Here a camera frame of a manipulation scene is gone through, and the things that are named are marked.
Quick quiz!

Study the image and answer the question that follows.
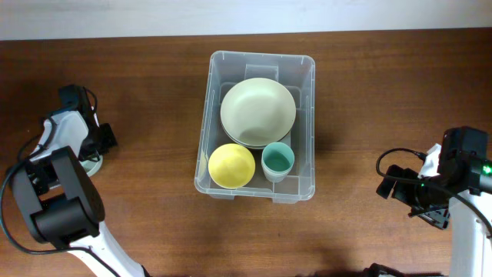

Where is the yellow bowl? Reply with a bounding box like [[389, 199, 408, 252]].
[[208, 143, 256, 189]]

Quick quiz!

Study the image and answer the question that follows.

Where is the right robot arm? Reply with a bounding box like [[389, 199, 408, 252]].
[[376, 144, 491, 276]]

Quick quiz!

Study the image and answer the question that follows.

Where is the blue bowl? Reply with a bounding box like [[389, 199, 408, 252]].
[[222, 126, 291, 149]]

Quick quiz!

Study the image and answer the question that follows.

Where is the cream bowl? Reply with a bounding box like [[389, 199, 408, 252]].
[[220, 78, 297, 136]]

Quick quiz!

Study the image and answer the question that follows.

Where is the clear plastic storage bin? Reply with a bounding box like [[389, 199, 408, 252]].
[[194, 51, 315, 204]]

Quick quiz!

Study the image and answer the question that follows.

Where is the green cup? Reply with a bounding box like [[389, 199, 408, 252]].
[[261, 142, 295, 182]]

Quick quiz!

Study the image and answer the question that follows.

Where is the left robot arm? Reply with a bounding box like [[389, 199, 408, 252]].
[[3, 105, 148, 276]]

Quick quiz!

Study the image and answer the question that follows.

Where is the white bowl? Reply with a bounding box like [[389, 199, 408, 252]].
[[80, 155, 103, 177]]

